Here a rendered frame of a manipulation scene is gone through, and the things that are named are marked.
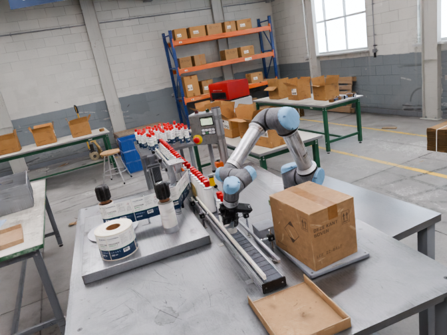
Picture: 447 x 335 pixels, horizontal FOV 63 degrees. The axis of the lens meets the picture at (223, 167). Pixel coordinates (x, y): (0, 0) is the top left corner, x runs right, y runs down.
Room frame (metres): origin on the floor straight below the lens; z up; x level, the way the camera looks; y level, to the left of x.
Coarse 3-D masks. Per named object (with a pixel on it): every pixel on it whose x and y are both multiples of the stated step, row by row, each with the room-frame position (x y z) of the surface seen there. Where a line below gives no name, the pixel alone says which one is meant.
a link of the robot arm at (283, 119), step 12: (276, 108) 1.87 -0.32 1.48; (288, 108) 1.82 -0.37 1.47; (264, 120) 1.89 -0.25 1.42; (276, 120) 1.83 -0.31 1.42; (288, 120) 1.80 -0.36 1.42; (288, 132) 1.83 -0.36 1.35; (288, 144) 1.88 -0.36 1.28; (300, 144) 1.88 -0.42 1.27; (300, 156) 1.89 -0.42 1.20; (300, 168) 1.93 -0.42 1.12; (312, 168) 1.91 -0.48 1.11; (300, 180) 1.97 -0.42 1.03; (312, 180) 1.90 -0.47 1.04
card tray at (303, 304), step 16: (288, 288) 1.29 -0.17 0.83; (304, 288) 1.27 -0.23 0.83; (256, 304) 1.22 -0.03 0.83; (272, 304) 1.21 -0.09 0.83; (288, 304) 1.19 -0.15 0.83; (304, 304) 1.17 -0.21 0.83; (320, 304) 1.16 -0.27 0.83; (336, 304) 1.10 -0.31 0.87; (272, 320) 1.12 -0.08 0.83; (288, 320) 1.11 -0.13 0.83; (304, 320) 1.09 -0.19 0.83; (320, 320) 1.08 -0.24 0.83; (336, 320) 1.06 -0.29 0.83
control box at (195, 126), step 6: (192, 114) 2.22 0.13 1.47; (198, 114) 2.18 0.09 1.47; (204, 114) 2.17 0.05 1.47; (210, 114) 2.15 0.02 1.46; (192, 120) 2.19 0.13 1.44; (198, 120) 2.18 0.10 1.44; (192, 126) 2.19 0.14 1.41; (198, 126) 2.18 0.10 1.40; (204, 126) 2.17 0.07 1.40; (210, 126) 2.16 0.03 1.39; (192, 132) 2.20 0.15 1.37; (198, 132) 2.18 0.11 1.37; (216, 132) 2.15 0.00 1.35; (204, 138) 2.17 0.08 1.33; (210, 138) 2.16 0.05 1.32; (216, 138) 2.15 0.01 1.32; (198, 144) 2.19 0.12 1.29; (204, 144) 2.18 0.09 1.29
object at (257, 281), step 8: (200, 208) 2.19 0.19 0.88; (208, 216) 2.05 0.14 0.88; (208, 224) 2.03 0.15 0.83; (216, 232) 1.87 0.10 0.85; (224, 240) 1.73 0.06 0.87; (248, 240) 1.67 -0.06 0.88; (232, 248) 1.62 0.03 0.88; (256, 248) 1.58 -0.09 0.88; (240, 256) 1.53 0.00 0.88; (264, 256) 1.49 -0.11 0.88; (240, 264) 1.53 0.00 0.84; (272, 264) 1.42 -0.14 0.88; (248, 272) 1.43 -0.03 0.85; (280, 272) 1.35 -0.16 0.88; (256, 280) 1.34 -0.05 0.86; (280, 280) 1.31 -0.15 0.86; (264, 288) 1.29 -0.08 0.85; (272, 288) 1.30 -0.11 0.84
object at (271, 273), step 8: (216, 208) 2.14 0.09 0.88; (216, 216) 2.02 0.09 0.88; (216, 224) 1.91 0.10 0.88; (240, 232) 1.76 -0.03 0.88; (240, 240) 1.68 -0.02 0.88; (248, 248) 1.59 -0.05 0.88; (256, 256) 1.50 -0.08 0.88; (248, 264) 1.45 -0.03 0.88; (256, 264) 1.44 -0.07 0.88; (264, 264) 1.42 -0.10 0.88; (256, 272) 1.37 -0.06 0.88; (264, 272) 1.36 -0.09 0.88; (272, 272) 1.35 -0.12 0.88; (264, 280) 1.30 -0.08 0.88; (272, 280) 1.30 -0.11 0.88
